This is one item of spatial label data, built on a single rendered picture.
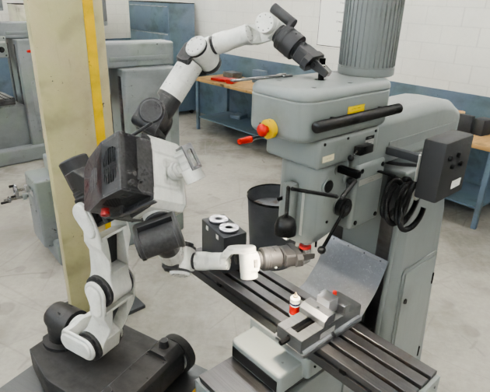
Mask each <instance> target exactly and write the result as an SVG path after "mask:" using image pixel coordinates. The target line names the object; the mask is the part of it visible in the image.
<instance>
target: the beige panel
mask: <svg viewBox="0 0 490 392"><path fill-rule="evenodd" d="M23 4H24V9H25V14H26V24H27V29H28V35H29V40H30V50H31V56H32V61H33V71H34V76H35V82H36V88H37V97H38V103H39V108H40V118H41V124H42V128H43V134H44V144H45V149H46V155H47V164H48V170H49V175H50V181H51V190H52V196H53V202H54V211H55V217H56V223H57V228H58V238H59V243H60V248H61V258H62V264H63V269H64V274H65V284H66V290H67V295H68V302H66V303H68V304H71V305H73V306H76V307H78V308H79V309H81V310H84V311H86V312H87V313H88V312H89V311H90V305H89V301H88V299H87V297H86V294H85V285H86V281H87V279H88V278H89V277H90V273H91V264H90V255H89V248H88V247H87V246H86V243H85V242H84V232H83V230H82V228H81V227H80V225H79V224H78V223H77V221H76V220H75V218H74V216H73V213H72V209H73V206H74V205H75V198H74V196H73V193H72V191H71V189H70V187H69V185H68V183H67V181H66V179H65V177H64V175H63V173H62V172H61V170H60V168H59V164H60V163H61V162H63V161H65V160H67V159H69V158H71V157H73V156H77V155H79V154H82V153H85V154H87V156H88V157H90V156H91V155H92V153H93V152H94V150H95V149H96V147H97V146H98V145H99V144H100V143H101V142H102V141H103V140H104V139H106V138H108V137H109V136H111V135H112V134H113V133H114V132H113V122H112V113H111V104H110V87H109V78H108V68H107V51H106V42H105V33H104V24H103V6H102V0H23ZM144 308H145V304H144V303H143V302H142V301H141V300H140V299H139V298H137V297H136V296H135V299H134V302H133V304H132V306H131V309H130V312H129V314H128V315H130V314H133V313H135V312H137V311H139V310H142V309H144Z"/></svg>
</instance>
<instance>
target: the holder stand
mask: <svg viewBox="0 0 490 392"><path fill-rule="evenodd" d="M230 245H247V232H245V231H244V230H243V229H241V228H240V227H239V226H238V225H237V224H236V223H234V222H233V221H232V220H231V219H229V218H228V217H227V216H225V215H224V214H222V215H212V216H211V217H208V218H205V219H202V251H206V252H211V253H222V252H223V251H224V250H225V249H226V248H227V247H228V246H230ZM235 255H239V254H233V255H232V257H231V266H230V269H229V270H220V271H221V272H222V273H223V274H225V273H228V272H231V271H235V270H238V269H240V264H236V263H235V261H234V256H235Z"/></svg>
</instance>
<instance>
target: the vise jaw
mask: <svg viewBox="0 0 490 392"><path fill-rule="evenodd" d="M299 311H300V312H301V313H303V314H304V315H306V316H307V317H309V318H310V319H311V320H313V321H314V322H316V323H317V324H319V325H320V326H321V327H326V326H327V325H329V324H331V323H333V321H334V318H335V312H333V311H332V310H329V309H328V308H327V307H325V306H323V305H322V304H320V303H319V302H317V301H316V300H314V299H312V298H308V299H306V300H304V301H303V302H302V304H301V305H300V307H299Z"/></svg>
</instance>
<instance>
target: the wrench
mask: <svg viewBox="0 0 490 392"><path fill-rule="evenodd" d="M280 77H283V78H285V77H286V78H287V77H293V75H286V73H280V74H276V75H265V76H257V77H248V78H240V79H230V82H242V81H250V80H258V79H272V78H280Z"/></svg>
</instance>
